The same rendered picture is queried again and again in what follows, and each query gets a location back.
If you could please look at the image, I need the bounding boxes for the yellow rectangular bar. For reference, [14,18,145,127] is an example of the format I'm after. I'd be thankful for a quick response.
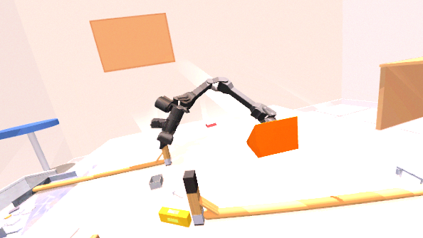
[158,207,192,227]

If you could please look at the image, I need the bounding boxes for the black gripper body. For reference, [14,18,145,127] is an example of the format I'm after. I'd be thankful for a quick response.
[156,116,181,145]

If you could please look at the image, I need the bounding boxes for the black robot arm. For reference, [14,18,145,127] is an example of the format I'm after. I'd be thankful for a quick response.
[150,77,277,131]

